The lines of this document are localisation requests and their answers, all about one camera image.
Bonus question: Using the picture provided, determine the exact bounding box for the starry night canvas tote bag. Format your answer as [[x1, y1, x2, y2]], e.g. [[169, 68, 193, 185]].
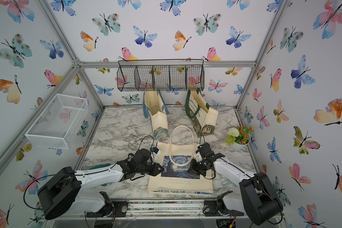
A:
[[148, 125, 213, 195]]

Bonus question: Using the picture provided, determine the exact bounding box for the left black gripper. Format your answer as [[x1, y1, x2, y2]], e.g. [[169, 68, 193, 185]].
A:
[[136, 162, 166, 177]]

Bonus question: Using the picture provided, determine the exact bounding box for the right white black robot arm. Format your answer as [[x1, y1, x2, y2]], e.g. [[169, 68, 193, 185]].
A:
[[188, 143, 283, 226]]

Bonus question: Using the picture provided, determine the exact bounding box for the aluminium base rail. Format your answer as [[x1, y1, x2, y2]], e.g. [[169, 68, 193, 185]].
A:
[[65, 199, 286, 220]]

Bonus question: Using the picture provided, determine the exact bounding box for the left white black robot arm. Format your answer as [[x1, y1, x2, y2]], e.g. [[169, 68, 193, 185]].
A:
[[37, 147, 164, 220]]

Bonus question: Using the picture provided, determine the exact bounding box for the white mesh wall basket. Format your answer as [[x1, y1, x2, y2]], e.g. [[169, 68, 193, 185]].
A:
[[25, 94, 88, 149]]

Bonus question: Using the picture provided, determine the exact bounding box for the green handled canvas tote bag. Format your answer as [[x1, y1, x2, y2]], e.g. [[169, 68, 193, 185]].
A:
[[185, 89, 219, 137]]

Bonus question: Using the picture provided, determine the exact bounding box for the black wire wall basket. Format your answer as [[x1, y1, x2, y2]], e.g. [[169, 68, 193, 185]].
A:
[[116, 59, 205, 92]]

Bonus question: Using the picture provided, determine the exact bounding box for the blue handled canvas tote bag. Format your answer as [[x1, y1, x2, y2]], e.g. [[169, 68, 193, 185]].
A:
[[142, 90, 169, 141]]

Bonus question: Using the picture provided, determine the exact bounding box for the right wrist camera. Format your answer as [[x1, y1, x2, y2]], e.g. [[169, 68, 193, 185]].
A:
[[194, 152, 203, 162]]

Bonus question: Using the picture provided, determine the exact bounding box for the potted artificial flower plant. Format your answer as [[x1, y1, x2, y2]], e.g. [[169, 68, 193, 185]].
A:
[[225, 125, 254, 150]]

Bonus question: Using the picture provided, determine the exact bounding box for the green rubber glove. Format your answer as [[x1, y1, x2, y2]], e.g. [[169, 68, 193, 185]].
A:
[[81, 163, 111, 171]]

